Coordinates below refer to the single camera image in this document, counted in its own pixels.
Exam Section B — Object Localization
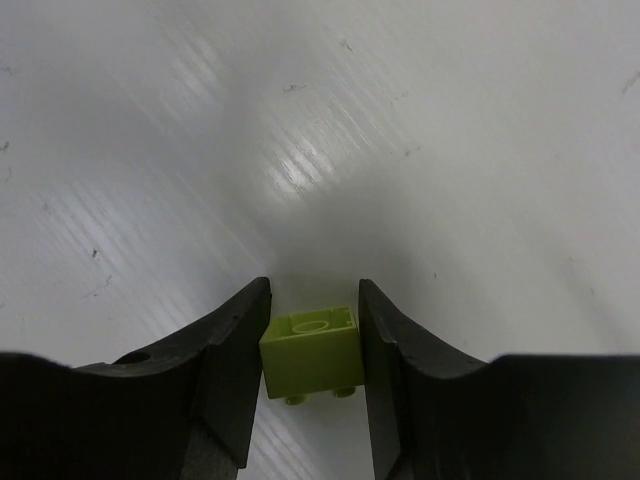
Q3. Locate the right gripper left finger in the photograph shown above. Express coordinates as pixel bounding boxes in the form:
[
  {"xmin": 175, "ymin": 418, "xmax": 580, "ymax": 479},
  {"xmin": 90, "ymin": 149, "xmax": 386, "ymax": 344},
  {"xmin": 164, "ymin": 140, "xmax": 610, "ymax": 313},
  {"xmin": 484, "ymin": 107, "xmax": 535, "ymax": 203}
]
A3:
[{"xmin": 1, "ymin": 277, "xmax": 272, "ymax": 479}]

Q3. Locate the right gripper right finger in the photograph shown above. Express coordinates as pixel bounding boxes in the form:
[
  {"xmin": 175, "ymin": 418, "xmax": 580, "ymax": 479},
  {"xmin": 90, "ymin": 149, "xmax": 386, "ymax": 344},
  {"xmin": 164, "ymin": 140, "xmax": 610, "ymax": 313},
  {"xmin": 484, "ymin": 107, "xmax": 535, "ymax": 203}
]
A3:
[{"xmin": 358, "ymin": 280, "xmax": 639, "ymax": 479}]

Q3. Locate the small green lego cube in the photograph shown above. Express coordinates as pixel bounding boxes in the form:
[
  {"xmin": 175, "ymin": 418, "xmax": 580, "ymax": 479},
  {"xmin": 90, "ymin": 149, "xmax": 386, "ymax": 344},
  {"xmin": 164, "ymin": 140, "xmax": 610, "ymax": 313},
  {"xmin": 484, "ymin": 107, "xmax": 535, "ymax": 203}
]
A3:
[{"xmin": 259, "ymin": 307, "xmax": 365, "ymax": 406}]

